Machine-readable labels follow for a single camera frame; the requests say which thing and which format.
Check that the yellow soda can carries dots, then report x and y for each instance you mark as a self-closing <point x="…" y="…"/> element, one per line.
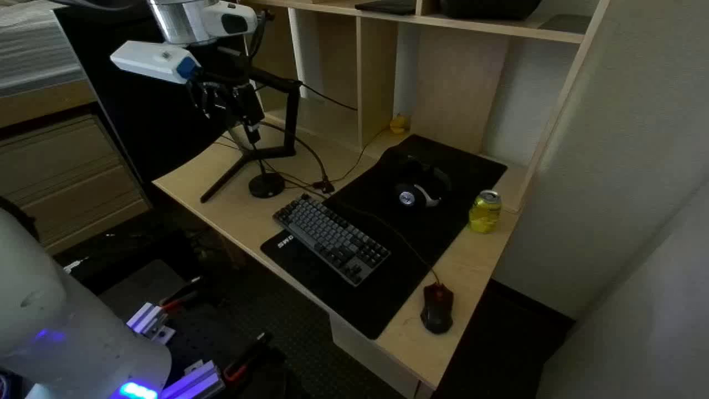
<point x="485" y="210"/>

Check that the beige drawer cabinet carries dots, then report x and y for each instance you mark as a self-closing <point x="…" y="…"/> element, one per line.
<point x="56" y="156"/>

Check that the purple lit metal frame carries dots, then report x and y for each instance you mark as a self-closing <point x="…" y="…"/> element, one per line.
<point x="193" y="372"/>

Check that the black red computer mouse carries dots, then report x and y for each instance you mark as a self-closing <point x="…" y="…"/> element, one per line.
<point x="436" y="309"/>

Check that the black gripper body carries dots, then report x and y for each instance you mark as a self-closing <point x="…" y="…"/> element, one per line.
<point x="221" y="86"/>

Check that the black desk mat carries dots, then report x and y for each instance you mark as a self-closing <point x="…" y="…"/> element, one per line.
<point x="412" y="237"/>

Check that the black mechanical keyboard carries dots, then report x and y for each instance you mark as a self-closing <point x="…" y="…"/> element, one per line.
<point x="337" y="241"/>

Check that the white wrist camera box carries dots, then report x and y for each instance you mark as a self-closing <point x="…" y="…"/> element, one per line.
<point x="156" y="61"/>

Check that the black headphones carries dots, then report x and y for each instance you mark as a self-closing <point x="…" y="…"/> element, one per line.
<point x="418" y="184"/>

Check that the small yellow rubber duck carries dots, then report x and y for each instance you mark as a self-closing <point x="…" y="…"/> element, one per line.
<point x="400" y="125"/>

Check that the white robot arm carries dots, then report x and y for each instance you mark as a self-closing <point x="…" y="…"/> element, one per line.
<point x="53" y="331"/>

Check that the wooden desk shelf unit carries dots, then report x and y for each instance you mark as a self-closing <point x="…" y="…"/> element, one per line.
<point x="436" y="73"/>

